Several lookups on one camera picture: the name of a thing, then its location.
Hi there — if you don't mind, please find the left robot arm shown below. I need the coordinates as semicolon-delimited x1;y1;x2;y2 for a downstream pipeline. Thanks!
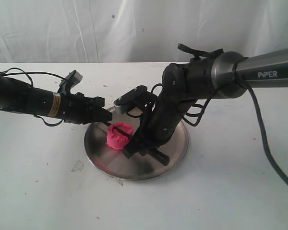
0;70;112;125

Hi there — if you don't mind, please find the black knife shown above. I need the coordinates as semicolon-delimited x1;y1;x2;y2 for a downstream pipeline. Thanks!
102;121;170;166

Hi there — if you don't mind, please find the clear tape scrap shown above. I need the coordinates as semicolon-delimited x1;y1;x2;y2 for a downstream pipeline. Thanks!
71;160;84;173

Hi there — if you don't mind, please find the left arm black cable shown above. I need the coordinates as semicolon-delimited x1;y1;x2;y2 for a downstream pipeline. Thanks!
0;67;70;127

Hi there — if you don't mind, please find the white backdrop curtain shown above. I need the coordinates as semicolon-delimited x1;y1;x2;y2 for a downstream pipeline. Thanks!
0;0;288;63

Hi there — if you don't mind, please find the round stainless steel plate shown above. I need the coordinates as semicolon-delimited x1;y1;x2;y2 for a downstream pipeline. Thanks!
84;105;190;181

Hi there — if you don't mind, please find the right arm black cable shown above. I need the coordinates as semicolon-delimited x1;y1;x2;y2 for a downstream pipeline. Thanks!
127;43;288;195

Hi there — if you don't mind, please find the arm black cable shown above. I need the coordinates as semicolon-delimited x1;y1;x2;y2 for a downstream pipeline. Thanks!
127;43;288;195
0;67;70;127

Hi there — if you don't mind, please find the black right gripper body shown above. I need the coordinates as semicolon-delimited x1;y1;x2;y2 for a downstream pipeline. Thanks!
138;91;194;149

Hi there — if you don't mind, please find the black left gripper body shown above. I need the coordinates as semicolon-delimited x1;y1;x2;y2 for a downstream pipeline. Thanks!
60;92;96;125

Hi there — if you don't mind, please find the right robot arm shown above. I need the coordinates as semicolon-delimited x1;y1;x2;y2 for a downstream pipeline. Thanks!
116;44;288;158

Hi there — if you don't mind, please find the pink clay lump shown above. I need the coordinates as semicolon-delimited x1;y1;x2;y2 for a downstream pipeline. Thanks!
106;121;133;150

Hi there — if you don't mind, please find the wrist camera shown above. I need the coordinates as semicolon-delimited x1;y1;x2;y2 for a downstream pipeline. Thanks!
113;85;149;115
57;70;83;95

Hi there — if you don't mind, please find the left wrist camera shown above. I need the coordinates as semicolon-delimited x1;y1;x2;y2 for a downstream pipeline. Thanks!
57;70;83;95

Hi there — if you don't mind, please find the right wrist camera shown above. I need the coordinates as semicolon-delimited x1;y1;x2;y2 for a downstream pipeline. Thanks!
113;85;149;115

